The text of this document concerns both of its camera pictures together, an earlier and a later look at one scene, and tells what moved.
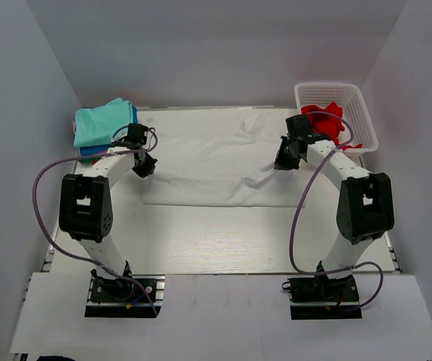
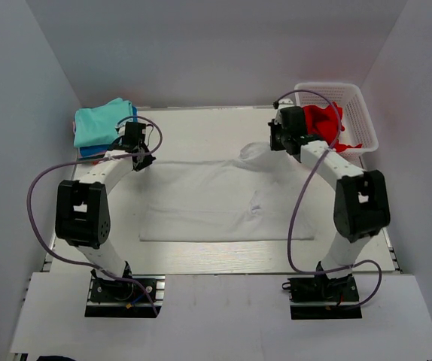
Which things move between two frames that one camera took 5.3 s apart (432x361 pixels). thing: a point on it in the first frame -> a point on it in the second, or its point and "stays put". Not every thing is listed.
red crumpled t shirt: x=327 y=119 stays put
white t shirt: x=220 y=159 -> x=247 y=198
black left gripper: x=145 y=171 stays put
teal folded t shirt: x=94 y=126 stays put
